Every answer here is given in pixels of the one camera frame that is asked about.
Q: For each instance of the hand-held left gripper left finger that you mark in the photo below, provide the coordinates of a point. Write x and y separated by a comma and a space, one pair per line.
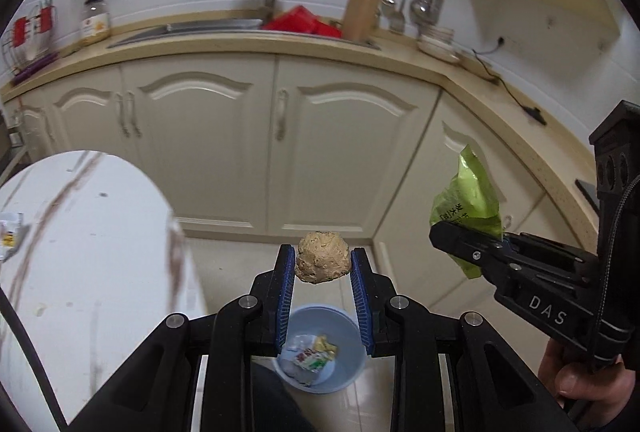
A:
286, 292

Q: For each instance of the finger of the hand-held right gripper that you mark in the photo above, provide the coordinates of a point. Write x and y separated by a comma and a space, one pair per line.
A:
550, 247
465, 247

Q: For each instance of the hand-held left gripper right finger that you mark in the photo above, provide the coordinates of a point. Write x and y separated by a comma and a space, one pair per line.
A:
362, 302

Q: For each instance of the green snack bag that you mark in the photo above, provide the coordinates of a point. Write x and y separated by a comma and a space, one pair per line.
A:
467, 197

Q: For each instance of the brown food lump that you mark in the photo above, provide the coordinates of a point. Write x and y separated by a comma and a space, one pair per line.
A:
322, 257

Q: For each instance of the red green small packet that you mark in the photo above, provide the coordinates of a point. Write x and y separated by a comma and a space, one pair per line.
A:
310, 358

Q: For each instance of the blue trash bin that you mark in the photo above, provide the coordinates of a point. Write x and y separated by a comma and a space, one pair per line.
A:
340, 374

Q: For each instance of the white yellow printed wrapper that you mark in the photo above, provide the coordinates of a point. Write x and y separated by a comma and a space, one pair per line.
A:
10, 234

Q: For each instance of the person's right forearm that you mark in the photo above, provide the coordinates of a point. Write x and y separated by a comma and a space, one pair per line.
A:
615, 419

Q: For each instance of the person's right hand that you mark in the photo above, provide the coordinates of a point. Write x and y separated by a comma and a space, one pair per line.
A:
575, 379

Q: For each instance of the black flat device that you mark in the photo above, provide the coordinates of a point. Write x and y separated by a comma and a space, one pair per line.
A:
586, 191

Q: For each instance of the cream kitchen cabinet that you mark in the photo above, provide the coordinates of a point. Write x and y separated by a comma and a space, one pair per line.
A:
210, 152

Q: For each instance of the beige kitchen countertop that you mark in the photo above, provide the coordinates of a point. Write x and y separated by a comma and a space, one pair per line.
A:
430, 65

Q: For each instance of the stack of white bowls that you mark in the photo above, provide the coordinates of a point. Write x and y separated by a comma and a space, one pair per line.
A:
440, 45

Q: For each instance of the wooden cutting board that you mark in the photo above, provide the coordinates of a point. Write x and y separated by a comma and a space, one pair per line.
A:
365, 7

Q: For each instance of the red plastic basin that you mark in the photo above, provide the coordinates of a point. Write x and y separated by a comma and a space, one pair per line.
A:
300, 20

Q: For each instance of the steel sink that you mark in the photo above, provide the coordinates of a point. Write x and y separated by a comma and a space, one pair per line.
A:
200, 28

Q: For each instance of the purple rack tray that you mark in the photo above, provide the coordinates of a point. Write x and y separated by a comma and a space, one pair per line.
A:
37, 65

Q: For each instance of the white plastic spoon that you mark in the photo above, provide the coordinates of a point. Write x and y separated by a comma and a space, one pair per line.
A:
30, 46

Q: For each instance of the red cup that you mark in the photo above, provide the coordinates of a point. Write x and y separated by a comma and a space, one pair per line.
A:
20, 32
47, 19

